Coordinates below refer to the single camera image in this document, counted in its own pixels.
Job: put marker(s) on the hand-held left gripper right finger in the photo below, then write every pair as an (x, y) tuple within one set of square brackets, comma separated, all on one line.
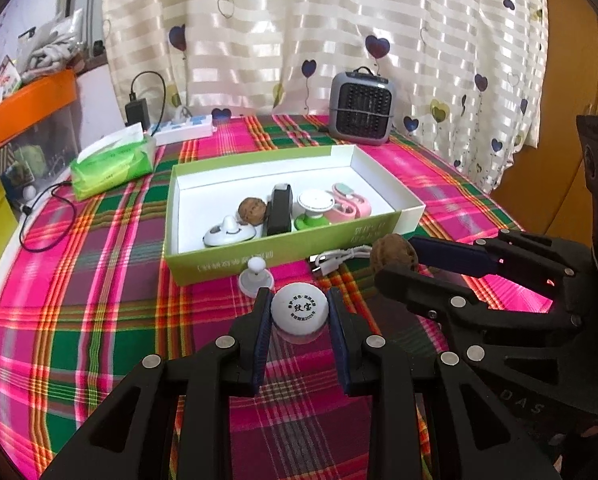
[(340, 345)]

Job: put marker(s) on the orange bin lid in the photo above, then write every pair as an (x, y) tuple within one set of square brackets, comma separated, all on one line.
[(26, 105)]

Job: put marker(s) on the wooden cabinet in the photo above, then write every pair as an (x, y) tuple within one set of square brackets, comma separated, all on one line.
[(574, 60)]

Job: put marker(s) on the black rectangular device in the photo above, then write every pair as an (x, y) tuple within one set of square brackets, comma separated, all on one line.
[(280, 210)]

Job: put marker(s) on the white round face gadget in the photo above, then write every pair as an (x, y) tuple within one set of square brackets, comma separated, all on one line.
[(229, 232)]

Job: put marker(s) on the plaid tablecloth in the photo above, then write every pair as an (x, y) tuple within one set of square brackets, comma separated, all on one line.
[(89, 310)]

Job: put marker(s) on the green and white cardboard box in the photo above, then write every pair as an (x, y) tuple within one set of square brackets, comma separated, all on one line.
[(279, 260)]

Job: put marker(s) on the green and white round gadget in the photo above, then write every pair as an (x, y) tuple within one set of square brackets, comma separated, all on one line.
[(313, 205)]

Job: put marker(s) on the green tissue pack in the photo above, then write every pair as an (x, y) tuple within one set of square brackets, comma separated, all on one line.
[(114, 165)]

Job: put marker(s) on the heart print striped curtain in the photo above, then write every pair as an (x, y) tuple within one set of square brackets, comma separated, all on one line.
[(289, 30)]

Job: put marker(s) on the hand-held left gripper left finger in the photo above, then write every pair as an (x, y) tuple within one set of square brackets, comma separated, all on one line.
[(263, 340)]

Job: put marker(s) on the brown walnut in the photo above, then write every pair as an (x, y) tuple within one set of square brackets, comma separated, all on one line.
[(394, 255), (251, 208)]

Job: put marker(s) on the white round printed disc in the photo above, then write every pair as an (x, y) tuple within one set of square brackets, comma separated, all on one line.
[(299, 310)]

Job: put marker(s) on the pink and mint tape dispenser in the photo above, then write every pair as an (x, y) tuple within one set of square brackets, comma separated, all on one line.
[(340, 202)]

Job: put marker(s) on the clear storage bin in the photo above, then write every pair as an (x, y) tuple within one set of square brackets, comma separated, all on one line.
[(34, 155)]

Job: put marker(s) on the grey portable heater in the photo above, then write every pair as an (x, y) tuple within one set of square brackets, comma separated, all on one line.
[(361, 107)]

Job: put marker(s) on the white power strip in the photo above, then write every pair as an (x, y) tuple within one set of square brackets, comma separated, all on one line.
[(184, 129)]

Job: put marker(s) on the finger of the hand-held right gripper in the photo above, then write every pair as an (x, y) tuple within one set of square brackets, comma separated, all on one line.
[(454, 256), (419, 292)]

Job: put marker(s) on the small grey knob gadget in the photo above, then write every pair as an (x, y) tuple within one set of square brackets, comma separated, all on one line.
[(255, 275)]

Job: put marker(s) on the pile of white cloth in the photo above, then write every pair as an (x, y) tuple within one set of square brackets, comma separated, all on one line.
[(54, 47)]

